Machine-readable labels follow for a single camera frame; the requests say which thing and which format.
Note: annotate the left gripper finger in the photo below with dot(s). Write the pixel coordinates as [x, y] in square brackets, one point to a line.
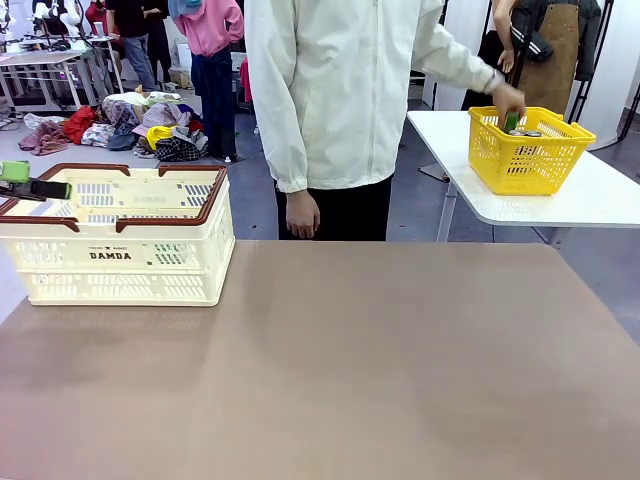
[14, 170]
[40, 191]

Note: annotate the green soda can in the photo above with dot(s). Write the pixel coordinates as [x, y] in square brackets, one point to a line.
[512, 123]

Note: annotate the person's right forearm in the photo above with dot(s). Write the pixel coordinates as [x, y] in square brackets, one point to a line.
[287, 160]

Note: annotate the person's left forearm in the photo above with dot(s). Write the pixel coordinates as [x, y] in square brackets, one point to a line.
[465, 67]

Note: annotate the cream plastic shopping basket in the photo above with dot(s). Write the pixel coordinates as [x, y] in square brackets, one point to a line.
[130, 285]

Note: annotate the yellow plastic basket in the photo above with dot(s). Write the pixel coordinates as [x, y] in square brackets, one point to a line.
[530, 170]

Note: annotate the person's right hand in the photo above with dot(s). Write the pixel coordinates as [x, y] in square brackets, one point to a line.
[302, 215]

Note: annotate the person's left hand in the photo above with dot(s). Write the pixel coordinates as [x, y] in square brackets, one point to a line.
[510, 100]

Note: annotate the red cloth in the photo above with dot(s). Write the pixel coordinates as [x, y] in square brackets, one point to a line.
[80, 122]

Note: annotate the grey background work table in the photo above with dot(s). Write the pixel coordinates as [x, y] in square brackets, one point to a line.
[45, 57]

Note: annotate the pile of mixed clothes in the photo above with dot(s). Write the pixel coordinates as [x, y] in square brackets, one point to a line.
[135, 117]

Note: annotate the yellow cloth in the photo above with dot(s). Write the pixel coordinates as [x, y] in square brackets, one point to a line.
[160, 135]

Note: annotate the pale paper cup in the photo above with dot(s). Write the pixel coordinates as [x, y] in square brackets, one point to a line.
[98, 30]

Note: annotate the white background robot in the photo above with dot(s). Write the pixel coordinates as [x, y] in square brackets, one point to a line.
[70, 15]

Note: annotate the cardboard box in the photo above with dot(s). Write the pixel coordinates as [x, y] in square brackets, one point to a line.
[179, 78]

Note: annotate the person in red top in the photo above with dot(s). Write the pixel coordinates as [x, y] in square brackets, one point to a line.
[102, 12]

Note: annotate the person in black shirt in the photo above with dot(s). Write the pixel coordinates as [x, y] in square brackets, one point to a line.
[137, 35]

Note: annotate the person in pink jacket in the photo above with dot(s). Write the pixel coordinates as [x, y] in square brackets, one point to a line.
[212, 60]

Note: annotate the person in cream jacket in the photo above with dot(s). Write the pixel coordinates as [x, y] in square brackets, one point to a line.
[340, 90]

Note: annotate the grey wristwatch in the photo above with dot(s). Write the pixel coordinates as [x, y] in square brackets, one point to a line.
[496, 79]

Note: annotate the silver-topped drink can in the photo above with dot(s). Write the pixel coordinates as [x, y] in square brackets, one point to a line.
[516, 132]
[532, 133]

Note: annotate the person in brown apron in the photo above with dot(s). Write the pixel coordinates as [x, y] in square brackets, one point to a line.
[550, 55]

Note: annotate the white side table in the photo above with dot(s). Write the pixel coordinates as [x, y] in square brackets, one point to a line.
[590, 200]

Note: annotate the black metal stand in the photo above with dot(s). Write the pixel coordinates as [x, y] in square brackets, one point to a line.
[592, 60]

